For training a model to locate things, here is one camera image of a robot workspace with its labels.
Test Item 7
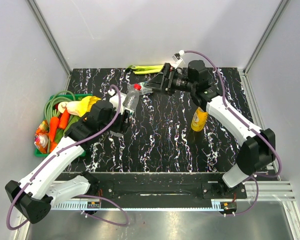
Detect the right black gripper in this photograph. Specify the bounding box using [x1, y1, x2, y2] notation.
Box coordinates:
[143, 63, 195, 97]

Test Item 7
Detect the red cap water bottle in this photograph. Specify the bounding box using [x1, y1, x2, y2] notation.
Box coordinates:
[122, 83, 142, 112]

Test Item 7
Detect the yellow juice bottle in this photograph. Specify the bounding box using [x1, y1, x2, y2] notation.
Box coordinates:
[191, 107, 208, 132]

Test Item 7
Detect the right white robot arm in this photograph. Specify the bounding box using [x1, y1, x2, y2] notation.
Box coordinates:
[145, 60, 276, 198]

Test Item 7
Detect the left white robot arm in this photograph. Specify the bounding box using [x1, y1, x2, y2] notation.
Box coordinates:
[5, 100, 132, 230]

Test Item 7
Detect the clear bottle lying down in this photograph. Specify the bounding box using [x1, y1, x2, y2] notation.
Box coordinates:
[127, 81, 153, 96]

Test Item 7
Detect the green leek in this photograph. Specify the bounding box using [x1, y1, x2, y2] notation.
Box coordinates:
[125, 64, 164, 75]

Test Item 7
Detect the yellow toy cabbage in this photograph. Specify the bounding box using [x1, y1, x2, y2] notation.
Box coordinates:
[66, 96, 101, 117]

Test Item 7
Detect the green toy leafy vegetable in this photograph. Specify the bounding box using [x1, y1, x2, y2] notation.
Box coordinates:
[54, 116, 80, 144]

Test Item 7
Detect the orange toy carrot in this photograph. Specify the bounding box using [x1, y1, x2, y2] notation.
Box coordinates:
[58, 109, 70, 130]
[48, 116, 60, 142]

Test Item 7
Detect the colourful snack packet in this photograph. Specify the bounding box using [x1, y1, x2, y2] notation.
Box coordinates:
[34, 120, 49, 154]

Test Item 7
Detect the green plastic basket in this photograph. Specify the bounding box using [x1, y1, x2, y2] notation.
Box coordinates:
[34, 90, 99, 157]

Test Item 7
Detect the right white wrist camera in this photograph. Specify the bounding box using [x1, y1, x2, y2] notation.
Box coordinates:
[171, 50, 185, 68]

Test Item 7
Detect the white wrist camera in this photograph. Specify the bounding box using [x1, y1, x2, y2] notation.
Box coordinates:
[107, 89, 127, 114]
[171, 50, 185, 68]

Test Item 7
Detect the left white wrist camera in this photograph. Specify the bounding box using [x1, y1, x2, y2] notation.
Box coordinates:
[107, 89, 127, 114]

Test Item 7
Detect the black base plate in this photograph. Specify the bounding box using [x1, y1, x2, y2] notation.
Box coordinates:
[57, 171, 248, 208]

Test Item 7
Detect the green coiled hose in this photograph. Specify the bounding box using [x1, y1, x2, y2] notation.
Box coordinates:
[43, 90, 77, 153]

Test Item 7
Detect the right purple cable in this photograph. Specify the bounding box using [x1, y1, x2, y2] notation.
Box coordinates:
[184, 49, 283, 217]

